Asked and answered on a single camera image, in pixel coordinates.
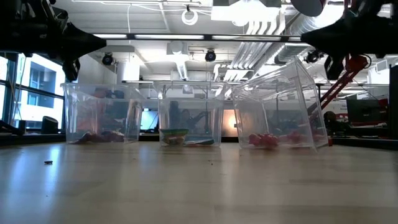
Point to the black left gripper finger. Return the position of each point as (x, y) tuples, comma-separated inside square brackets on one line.
[(82, 43), (71, 69)]

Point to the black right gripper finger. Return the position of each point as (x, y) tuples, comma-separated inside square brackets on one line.
[(332, 39), (334, 67)]

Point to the clear plastic bin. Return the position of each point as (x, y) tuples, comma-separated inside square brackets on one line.
[(280, 102), (189, 105), (102, 99)]

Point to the dark red candy packet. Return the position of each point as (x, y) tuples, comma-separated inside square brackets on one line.
[(99, 137)]

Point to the bright red candy packet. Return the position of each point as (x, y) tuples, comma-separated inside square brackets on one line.
[(264, 140)]

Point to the green colourful candy packet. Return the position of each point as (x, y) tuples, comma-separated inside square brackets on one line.
[(173, 136)]

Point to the teal candy packet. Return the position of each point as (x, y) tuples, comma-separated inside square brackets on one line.
[(200, 142)]

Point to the red articulated stand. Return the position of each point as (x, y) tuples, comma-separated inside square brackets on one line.
[(354, 63)]

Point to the black ceiling spotlight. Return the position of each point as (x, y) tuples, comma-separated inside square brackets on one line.
[(107, 59), (210, 55), (312, 57)]

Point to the dark round ceiling shade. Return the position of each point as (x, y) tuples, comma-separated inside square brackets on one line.
[(308, 7)]

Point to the black monitor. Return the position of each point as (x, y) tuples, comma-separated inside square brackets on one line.
[(363, 110)]

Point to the person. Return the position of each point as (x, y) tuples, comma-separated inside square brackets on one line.
[(186, 118), (331, 121)]

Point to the black rounded desk object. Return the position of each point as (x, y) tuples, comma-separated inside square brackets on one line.
[(49, 126)]

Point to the black upright panel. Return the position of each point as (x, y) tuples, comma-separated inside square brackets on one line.
[(393, 102)]

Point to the small dark crumb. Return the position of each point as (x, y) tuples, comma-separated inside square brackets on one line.
[(48, 162)]

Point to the long ceiling light bar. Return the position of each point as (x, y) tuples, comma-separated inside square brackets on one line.
[(205, 37)]

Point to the silver ventilation duct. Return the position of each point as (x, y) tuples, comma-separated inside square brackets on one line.
[(292, 46)]

